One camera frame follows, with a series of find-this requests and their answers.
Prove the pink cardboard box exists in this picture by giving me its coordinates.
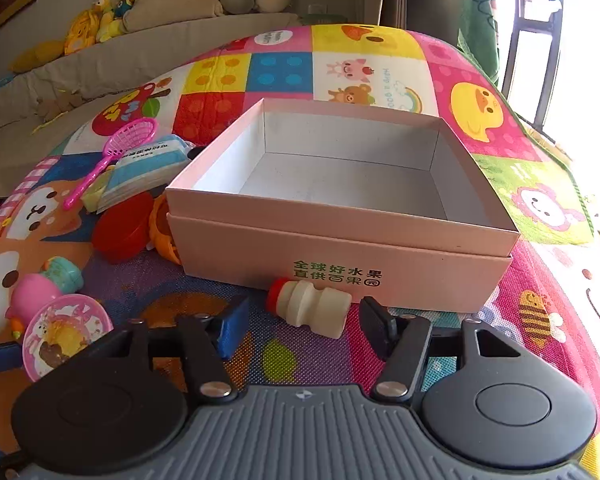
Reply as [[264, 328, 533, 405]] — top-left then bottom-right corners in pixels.
[[166, 99, 519, 313]]

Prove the white toy milk bottle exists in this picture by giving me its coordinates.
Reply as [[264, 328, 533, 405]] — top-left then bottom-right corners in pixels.
[[265, 278, 352, 339]]

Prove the pink toy plate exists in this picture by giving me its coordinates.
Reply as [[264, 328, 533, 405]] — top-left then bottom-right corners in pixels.
[[22, 294, 114, 382]]

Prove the beige folded blanket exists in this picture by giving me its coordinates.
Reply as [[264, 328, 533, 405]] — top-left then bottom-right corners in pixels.
[[122, 0, 224, 32]]

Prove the beige sofa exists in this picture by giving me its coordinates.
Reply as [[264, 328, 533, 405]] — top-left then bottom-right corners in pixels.
[[0, 13, 300, 198]]

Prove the colourful play mat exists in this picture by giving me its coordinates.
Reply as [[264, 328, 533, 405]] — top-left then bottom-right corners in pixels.
[[0, 25, 600, 457]]

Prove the orange toy colander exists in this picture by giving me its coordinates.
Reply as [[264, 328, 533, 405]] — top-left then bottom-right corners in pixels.
[[149, 193, 182, 264]]

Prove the pink toy racket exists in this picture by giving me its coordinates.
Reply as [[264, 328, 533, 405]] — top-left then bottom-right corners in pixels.
[[62, 117, 158, 210]]

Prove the small brown plush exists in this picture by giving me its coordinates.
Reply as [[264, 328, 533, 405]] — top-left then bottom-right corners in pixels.
[[36, 91, 84, 122]]

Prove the green towel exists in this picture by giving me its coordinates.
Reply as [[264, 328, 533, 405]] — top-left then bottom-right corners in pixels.
[[457, 0, 500, 84]]

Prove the red toy bowl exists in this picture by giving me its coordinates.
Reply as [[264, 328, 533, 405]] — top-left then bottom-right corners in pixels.
[[92, 192, 154, 264]]

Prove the yellow plush toy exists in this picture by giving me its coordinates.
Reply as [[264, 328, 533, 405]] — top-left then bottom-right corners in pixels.
[[64, 0, 114, 55]]

